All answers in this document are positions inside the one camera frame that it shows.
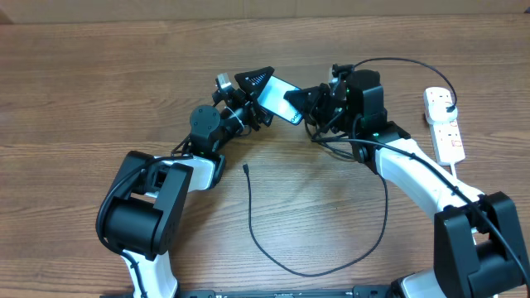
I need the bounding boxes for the blue Samsung smartphone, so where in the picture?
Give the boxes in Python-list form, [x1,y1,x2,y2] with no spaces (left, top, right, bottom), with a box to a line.
[258,76,302,126]

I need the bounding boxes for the black USB charging cable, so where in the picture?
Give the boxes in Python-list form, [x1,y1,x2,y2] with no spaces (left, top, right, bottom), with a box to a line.
[242,56,458,278]

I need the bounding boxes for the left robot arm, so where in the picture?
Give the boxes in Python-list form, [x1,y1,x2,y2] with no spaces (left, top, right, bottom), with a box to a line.
[95,66,274,297]

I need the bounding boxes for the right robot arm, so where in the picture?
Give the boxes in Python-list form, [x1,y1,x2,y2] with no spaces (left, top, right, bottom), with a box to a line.
[284,70,529,297]

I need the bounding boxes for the white charger plug adapter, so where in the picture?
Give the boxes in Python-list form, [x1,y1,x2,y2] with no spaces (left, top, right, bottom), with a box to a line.
[425,102,458,125]

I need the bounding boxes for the white power strip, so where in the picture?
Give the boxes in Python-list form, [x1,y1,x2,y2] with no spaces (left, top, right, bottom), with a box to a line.
[423,87,465,166]

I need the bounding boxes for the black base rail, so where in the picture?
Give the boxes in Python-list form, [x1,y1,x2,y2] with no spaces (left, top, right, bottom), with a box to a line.
[99,283,398,298]

